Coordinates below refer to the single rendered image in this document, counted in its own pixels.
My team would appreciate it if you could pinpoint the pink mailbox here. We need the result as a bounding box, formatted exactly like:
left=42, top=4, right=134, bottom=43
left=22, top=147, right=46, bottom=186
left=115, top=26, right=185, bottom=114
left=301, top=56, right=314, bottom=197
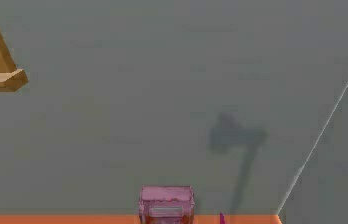
left=138, top=185, right=196, bottom=224

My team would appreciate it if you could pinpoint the orange table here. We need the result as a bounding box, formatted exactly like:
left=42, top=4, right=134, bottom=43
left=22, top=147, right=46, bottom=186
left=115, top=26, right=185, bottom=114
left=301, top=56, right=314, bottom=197
left=0, top=214, right=283, bottom=224

